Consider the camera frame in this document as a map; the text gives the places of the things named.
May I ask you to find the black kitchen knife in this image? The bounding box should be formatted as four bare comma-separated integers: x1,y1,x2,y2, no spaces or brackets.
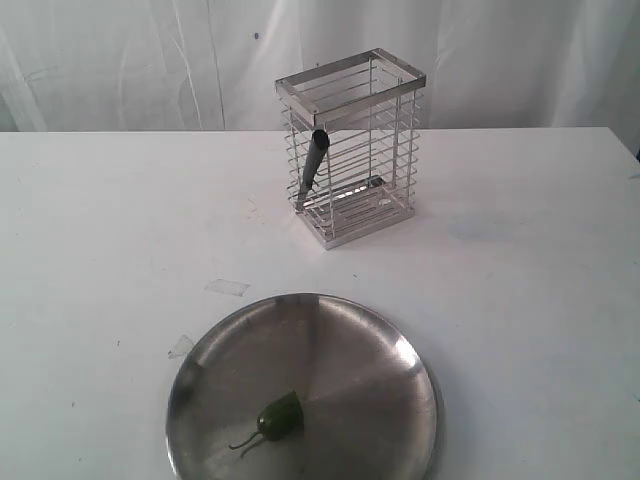
295,129,330,212

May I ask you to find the green vegetable piece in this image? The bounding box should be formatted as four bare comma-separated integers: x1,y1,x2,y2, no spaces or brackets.
228,390,305,452

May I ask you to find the clear tape piece upper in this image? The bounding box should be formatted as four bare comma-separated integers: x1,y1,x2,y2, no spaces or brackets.
204,278,249,297

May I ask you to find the clear tape piece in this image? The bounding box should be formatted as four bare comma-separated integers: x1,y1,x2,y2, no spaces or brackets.
204,278,249,297
167,335,194,359

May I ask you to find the round steel plate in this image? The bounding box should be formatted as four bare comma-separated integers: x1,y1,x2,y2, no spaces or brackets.
165,293,439,479

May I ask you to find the clear tape piece lower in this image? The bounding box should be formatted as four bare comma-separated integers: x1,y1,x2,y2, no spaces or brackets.
167,335,194,359

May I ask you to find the chrome wire utensil rack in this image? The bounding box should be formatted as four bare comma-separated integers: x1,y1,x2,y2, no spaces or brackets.
274,48,427,249

